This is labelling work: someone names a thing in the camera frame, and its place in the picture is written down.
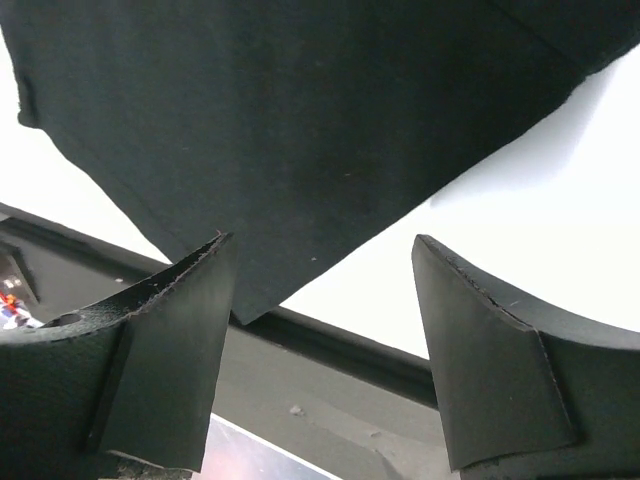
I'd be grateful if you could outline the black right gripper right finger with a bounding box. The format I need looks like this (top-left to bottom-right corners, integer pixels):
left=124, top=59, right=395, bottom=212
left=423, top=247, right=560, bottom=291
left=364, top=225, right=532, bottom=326
left=412, top=235, right=639, bottom=479

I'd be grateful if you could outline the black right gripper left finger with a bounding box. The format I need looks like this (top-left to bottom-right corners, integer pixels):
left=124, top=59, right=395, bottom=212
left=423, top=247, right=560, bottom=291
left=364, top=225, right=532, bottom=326
left=1, top=233, right=237, bottom=479

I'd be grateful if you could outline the black t shirt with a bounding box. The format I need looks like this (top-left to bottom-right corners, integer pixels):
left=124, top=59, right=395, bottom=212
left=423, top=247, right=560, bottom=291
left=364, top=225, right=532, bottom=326
left=1, top=1, right=639, bottom=323

